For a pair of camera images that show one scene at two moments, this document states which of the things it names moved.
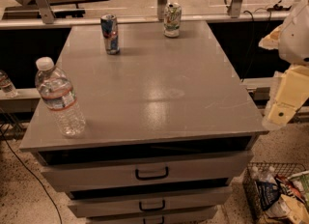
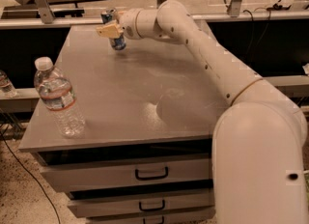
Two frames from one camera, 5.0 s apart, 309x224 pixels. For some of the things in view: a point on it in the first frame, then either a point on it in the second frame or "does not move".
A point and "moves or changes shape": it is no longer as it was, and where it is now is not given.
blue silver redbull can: [110, 32] moves or changes shape
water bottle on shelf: [6, 85] does not move
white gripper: [295, 41] → [127, 23]
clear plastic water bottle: [58, 92] does not move
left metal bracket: [42, 3] does not move
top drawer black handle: [152, 178] does not move
